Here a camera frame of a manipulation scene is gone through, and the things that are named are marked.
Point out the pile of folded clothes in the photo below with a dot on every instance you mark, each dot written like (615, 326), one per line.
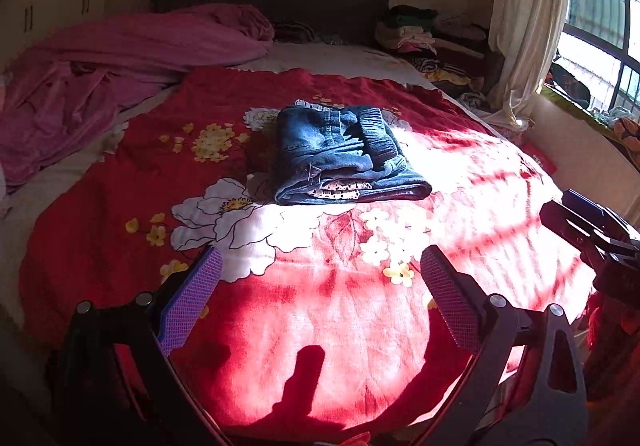
(420, 39)

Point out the striped dark cloth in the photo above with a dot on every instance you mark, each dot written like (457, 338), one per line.
(295, 32)

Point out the orange patterned cloth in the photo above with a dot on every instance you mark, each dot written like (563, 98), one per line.
(627, 131)

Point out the person's right forearm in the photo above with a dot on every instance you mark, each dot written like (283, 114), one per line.
(615, 351)

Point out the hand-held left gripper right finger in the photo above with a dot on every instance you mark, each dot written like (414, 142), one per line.
(450, 296)

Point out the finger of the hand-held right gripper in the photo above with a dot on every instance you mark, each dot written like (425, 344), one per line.
(565, 221)
(582, 201)

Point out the blue denim pants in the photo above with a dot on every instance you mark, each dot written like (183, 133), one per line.
(320, 146)

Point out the red packet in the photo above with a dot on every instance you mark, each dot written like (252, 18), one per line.
(537, 155)

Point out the grey headboard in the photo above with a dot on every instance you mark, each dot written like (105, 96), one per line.
(300, 1)

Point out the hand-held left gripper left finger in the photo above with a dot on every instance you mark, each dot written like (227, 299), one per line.
(192, 301)

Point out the dark cloth bundle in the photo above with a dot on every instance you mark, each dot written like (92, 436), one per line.
(570, 86)

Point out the red floral blanket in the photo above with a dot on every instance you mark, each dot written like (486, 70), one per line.
(325, 301)

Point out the cream curtain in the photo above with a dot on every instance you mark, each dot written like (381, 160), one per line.
(525, 1)

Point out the pink blanket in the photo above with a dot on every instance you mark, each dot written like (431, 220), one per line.
(125, 56)

